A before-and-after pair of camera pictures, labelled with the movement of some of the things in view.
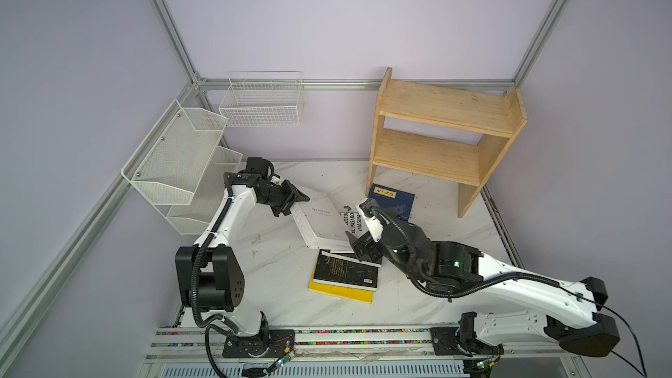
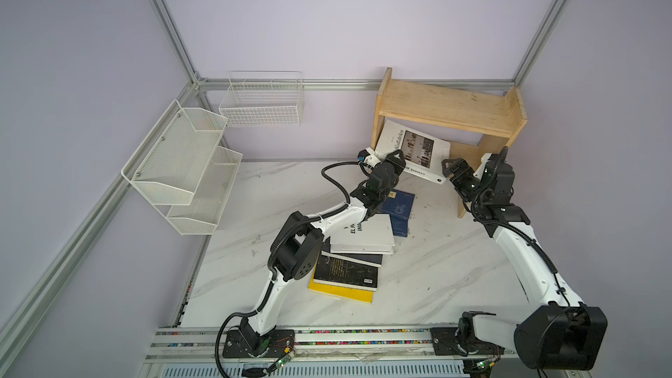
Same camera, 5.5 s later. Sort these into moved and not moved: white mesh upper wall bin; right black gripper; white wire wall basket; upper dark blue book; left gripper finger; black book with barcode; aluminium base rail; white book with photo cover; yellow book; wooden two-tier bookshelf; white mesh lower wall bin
Moved: white book with photo cover; left gripper finger; right black gripper
Not moved: white mesh lower wall bin; wooden two-tier bookshelf; aluminium base rail; yellow book; black book with barcode; white mesh upper wall bin; white wire wall basket; upper dark blue book
